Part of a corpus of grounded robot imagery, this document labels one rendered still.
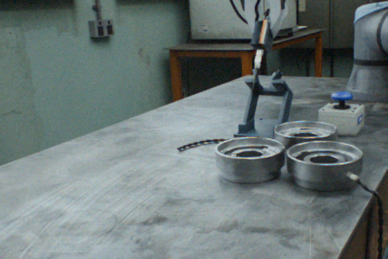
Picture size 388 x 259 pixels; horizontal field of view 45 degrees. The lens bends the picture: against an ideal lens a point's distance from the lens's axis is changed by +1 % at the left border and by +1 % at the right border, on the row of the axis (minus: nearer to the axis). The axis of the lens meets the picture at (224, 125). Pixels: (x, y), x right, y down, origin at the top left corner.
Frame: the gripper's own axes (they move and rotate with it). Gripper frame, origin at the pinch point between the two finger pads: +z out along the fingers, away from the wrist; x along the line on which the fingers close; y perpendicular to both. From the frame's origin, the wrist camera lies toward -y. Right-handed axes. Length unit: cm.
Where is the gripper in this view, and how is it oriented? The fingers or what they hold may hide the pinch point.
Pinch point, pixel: (263, 30)
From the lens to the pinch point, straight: 88.9
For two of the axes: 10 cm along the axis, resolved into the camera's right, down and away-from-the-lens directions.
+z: 0.5, 9.6, 2.6
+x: -8.9, -0.8, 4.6
